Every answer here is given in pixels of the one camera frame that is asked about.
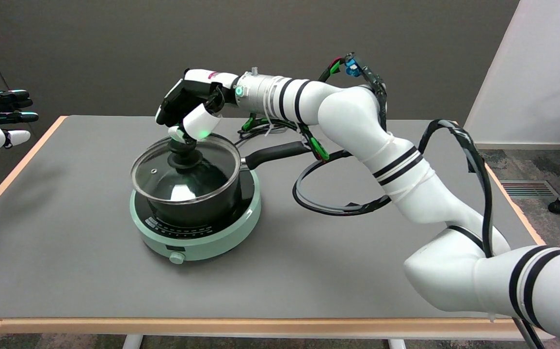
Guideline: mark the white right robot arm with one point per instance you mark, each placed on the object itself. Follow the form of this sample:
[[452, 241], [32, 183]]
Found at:
[[352, 111]]

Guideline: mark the black soup pot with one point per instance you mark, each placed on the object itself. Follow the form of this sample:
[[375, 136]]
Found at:
[[197, 213]]

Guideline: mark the floor vent grate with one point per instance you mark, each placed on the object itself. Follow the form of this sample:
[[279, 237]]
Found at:
[[529, 189]]

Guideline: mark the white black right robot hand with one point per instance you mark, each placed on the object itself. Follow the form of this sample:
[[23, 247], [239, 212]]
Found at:
[[202, 76]]

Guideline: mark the white table leg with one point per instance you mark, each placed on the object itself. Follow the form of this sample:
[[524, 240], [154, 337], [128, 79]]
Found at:
[[133, 342], [397, 344]]

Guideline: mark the green induction cooker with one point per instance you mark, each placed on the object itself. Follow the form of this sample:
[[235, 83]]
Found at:
[[212, 242]]

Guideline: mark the glass pot lid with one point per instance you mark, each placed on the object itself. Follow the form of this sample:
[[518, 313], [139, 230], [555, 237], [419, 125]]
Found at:
[[153, 182]]

